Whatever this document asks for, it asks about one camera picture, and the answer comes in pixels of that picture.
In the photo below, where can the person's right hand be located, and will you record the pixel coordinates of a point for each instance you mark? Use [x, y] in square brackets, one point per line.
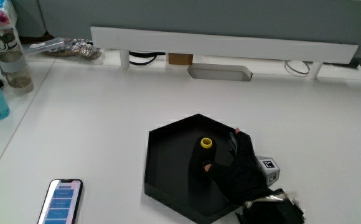
[244, 179]

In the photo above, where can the black sewing thread spool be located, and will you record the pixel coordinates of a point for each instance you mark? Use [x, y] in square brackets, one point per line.
[201, 155]

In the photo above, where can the black hexagonal plate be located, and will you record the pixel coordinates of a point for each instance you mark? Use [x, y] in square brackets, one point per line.
[171, 174]

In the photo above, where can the white monitor riser shelf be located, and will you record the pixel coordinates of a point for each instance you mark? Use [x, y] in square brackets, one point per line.
[224, 45]

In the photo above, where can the brown cardboard box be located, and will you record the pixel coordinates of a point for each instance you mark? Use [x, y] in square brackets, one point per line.
[180, 58]

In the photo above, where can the black smartphone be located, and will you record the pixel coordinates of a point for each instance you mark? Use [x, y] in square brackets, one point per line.
[60, 202]

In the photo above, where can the clear plastic bag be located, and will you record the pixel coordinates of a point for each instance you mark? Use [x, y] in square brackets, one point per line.
[71, 48]

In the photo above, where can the clear water bottle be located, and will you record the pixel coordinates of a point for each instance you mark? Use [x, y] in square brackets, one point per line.
[12, 62]

